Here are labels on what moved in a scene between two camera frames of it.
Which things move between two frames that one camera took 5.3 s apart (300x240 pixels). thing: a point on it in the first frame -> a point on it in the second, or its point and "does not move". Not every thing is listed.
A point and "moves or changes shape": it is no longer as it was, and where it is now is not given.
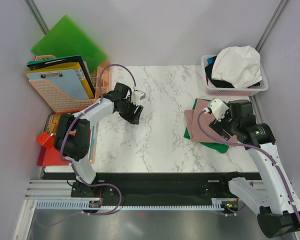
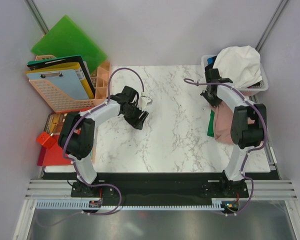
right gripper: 217,126 -> 214,103
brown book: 52,123 does not move
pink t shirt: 206,118 moves or changes shape
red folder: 52,156 does not move
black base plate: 151,186 does not move
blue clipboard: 68,81 does not move
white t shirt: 240,65 does not move
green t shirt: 195,103 -> 211,130
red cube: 46,140 does not move
